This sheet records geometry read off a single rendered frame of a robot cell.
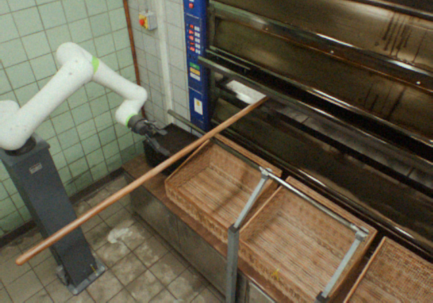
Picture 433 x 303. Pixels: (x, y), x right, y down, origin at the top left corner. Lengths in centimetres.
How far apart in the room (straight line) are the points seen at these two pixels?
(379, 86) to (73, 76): 128
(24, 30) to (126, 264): 172
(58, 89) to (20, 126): 22
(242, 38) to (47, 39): 127
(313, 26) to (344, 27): 14
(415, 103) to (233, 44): 96
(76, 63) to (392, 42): 126
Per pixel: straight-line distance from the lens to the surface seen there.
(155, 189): 237
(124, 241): 288
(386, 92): 159
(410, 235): 189
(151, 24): 245
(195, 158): 232
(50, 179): 204
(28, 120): 165
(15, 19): 242
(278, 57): 179
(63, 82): 159
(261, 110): 201
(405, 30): 148
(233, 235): 169
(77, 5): 255
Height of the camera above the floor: 232
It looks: 39 degrees down
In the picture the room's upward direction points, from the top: straight up
